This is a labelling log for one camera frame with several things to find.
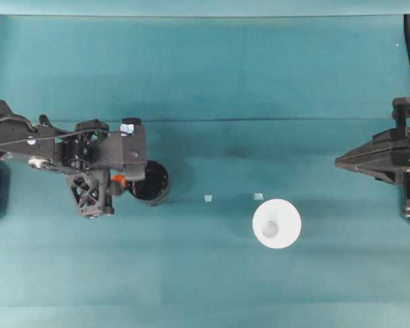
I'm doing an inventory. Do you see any black cup holder red handle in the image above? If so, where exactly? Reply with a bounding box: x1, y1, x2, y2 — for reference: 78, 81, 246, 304
111, 159, 170, 208

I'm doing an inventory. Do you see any white paper cup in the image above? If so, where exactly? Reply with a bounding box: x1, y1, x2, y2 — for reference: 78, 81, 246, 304
251, 198, 303, 251

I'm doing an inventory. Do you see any thin black camera cable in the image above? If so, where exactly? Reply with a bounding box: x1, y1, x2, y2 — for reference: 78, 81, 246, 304
0, 128, 110, 150

